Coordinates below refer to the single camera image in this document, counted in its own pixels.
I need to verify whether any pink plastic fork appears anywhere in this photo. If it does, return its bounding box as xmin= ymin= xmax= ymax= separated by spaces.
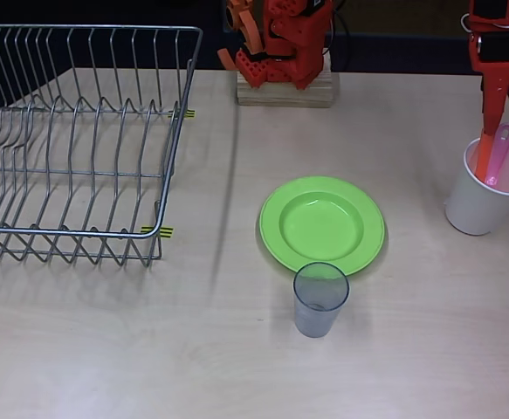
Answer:
xmin=485 ymin=123 xmax=509 ymax=189

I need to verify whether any orange plastic knife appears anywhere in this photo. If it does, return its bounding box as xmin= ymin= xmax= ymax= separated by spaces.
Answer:
xmin=475 ymin=130 xmax=496 ymax=184

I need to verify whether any green plastic plate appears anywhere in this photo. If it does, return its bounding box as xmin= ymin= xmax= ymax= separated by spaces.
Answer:
xmin=258 ymin=175 xmax=387 ymax=277

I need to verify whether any translucent grey plastic cup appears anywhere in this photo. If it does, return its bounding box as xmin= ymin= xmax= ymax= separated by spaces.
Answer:
xmin=292 ymin=261 xmax=350 ymax=339

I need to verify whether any white paper cup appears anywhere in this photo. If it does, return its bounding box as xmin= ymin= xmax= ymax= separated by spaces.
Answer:
xmin=444 ymin=135 xmax=509 ymax=237

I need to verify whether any wooden base block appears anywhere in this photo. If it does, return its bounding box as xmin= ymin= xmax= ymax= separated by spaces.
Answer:
xmin=236 ymin=52 xmax=339 ymax=108

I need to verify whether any light orange table clamp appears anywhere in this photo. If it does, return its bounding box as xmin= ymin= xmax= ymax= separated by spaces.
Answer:
xmin=217 ymin=0 xmax=266 ymax=71

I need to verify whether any black power cable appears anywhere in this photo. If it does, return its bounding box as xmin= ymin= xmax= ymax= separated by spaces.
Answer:
xmin=326 ymin=0 xmax=352 ymax=73

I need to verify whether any metal wire dish rack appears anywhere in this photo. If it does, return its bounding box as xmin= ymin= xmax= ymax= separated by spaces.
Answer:
xmin=0 ymin=24 xmax=205 ymax=268

